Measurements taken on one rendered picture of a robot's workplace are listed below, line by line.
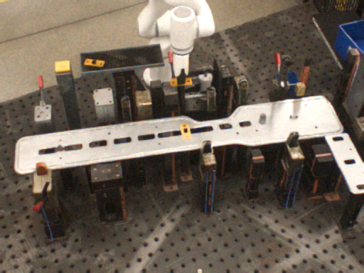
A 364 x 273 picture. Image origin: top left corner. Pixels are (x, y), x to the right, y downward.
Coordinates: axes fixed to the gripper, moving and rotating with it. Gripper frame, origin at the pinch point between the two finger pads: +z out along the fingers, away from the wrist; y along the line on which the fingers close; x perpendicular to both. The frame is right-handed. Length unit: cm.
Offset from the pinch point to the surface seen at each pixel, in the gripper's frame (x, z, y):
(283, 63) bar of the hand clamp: 47, 14, -19
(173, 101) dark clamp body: -1.0, 30.1, -15.2
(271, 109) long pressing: 42, 33, -8
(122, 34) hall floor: -25, 137, -188
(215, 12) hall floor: 54, 136, -209
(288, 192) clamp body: 45, 52, 22
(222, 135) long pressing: 18.2, 32.7, 4.0
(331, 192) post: 67, 61, 18
